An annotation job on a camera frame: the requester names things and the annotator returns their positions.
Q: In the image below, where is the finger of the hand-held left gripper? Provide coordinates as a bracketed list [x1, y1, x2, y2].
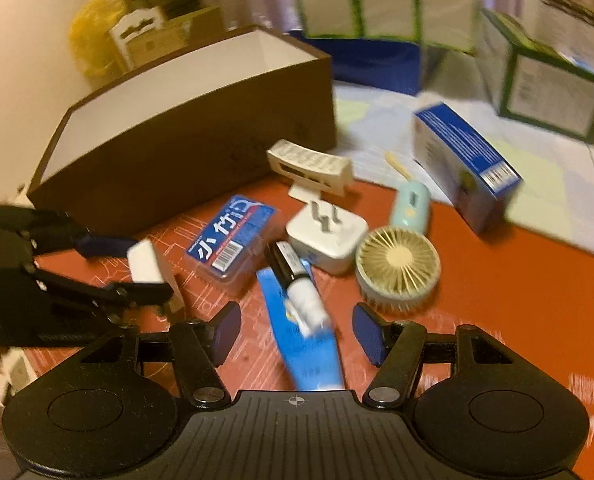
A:
[0, 205, 138, 261]
[22, 265, 174, 322]

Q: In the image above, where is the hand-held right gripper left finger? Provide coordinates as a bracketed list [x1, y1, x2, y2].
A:
[79, 302, 242, 408]

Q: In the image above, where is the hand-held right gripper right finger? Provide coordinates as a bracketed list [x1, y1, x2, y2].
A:
[352, 302, 515, 408]

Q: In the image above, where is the small white box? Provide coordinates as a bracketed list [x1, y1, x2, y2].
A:
[126, 239, 186, 318]

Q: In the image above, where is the blue cream tube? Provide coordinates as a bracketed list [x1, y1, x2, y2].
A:
[256, 260, 348, 392]

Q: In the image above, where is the round beige handheld fan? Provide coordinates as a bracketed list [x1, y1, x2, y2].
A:
[355, 226, 442, 317]

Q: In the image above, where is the brown bottle with white cap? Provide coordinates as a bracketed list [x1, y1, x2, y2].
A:
[264, 241, 328, 336]

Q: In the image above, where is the clear floss pick case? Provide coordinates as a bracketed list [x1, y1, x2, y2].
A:
[184, 194, 284, 293]

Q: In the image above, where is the white power adapter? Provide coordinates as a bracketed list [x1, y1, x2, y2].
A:
[286, 200, 370, 276]

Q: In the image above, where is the brown cardboard box white inside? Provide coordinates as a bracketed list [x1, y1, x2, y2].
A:
[27, 25, 338, 238]

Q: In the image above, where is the mint green handheld device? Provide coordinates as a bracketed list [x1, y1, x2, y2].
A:
[383, 151, 432, 237]

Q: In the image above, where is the white plastic rack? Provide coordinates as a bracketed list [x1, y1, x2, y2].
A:
[267, 139, 354, 201]

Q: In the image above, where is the blue and white medicine box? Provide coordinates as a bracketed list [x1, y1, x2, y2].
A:
[412, 102, 524, 235]

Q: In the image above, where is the yellow plastic bag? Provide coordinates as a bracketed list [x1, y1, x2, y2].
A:
[69, 0, 134, 80]

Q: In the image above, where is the dark blue box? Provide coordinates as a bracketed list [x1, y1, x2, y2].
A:
[288, 30, 425, 97]

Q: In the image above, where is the green wrapped tissue pack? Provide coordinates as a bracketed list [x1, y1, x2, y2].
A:
[479, 7, 594, 142]
[294, 0, 482, 53]

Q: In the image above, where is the white printed box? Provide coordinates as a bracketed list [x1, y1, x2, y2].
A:
[534, 0, 594, 68]

